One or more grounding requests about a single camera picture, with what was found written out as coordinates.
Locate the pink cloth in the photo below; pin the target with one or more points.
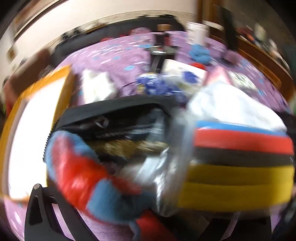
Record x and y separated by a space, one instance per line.
217 75

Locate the red and blue plush toy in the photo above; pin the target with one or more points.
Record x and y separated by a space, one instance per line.
78 171

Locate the purple floral tablecloth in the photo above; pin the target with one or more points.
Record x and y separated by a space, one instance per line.
120 55

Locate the blue print tissue pack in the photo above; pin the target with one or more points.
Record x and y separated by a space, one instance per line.
150 84

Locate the blue knitted cloth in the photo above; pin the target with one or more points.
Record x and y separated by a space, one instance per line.
200 53

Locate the cream soft pack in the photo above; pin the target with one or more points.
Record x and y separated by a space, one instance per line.
175 68

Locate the clear bag with striped cloth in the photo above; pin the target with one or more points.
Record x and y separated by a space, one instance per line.
235 162

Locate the white plastic tub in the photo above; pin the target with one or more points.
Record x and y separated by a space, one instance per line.
197 33

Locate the dark grey sofa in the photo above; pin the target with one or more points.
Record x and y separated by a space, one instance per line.
104 34

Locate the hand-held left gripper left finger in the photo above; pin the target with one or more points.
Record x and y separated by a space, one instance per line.
47 231

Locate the yellow cardboard box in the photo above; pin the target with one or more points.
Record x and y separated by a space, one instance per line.
30 139

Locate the wooden cabinet with clutter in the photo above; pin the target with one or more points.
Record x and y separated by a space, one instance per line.
259 41

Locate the black zip bag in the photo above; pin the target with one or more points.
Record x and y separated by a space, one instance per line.
111 109

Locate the dark bottle with cork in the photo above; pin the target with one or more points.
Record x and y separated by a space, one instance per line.
164 34

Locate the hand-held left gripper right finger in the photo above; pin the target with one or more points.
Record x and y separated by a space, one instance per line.
252 229

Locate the black round motor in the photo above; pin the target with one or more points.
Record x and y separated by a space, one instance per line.
159 60

